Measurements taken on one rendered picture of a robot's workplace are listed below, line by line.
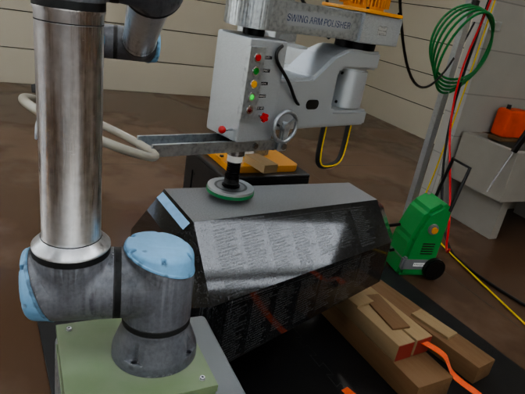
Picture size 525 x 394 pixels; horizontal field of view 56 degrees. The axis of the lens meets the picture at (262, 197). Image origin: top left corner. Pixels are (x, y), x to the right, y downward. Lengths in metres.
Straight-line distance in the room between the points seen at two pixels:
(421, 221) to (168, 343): 2.76
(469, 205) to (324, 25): 3.25
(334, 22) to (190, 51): 6.21
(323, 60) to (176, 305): 1.54
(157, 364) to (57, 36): 0.67
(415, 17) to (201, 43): 3.57
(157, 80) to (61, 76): 7.41
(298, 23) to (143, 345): 1.43
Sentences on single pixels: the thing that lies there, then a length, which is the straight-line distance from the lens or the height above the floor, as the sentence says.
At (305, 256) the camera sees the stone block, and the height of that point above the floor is 0.69.
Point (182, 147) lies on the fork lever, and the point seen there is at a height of 1.13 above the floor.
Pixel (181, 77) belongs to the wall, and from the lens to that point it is 8.37.
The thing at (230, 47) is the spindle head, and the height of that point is 1.50.
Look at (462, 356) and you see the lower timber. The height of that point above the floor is 0.12.
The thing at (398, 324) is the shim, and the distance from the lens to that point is 2.75.
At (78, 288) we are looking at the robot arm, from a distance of 1.02.
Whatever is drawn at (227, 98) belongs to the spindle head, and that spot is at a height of 1.31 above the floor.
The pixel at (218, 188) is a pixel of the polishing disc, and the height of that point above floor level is 0.90.
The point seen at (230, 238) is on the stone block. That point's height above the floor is 0.78.
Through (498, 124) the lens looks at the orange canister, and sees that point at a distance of 5.18.
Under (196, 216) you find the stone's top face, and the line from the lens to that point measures 2.03.
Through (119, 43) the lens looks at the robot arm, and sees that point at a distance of 1.42.
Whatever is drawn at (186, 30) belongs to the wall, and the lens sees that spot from 8.28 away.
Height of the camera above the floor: 1.71
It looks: 22 degrees down
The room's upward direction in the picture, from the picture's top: 10 degrees clockwise
